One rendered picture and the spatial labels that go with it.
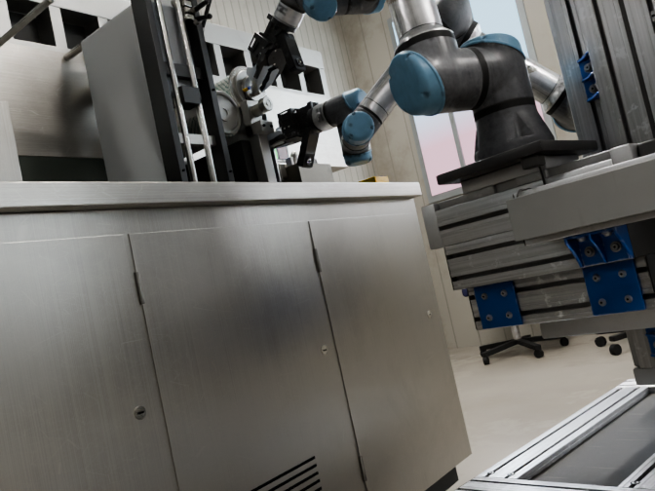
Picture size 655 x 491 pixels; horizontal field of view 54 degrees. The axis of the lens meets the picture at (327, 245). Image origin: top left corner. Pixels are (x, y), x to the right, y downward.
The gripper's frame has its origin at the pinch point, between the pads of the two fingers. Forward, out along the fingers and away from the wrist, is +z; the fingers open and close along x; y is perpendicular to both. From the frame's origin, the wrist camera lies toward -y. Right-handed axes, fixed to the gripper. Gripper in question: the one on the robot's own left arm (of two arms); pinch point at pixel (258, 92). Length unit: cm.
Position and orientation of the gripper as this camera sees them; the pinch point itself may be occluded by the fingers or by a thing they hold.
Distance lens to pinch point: 186.2
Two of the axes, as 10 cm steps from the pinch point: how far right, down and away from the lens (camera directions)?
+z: -4.6, 7.8, 4.2
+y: -6.6, -6.2, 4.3
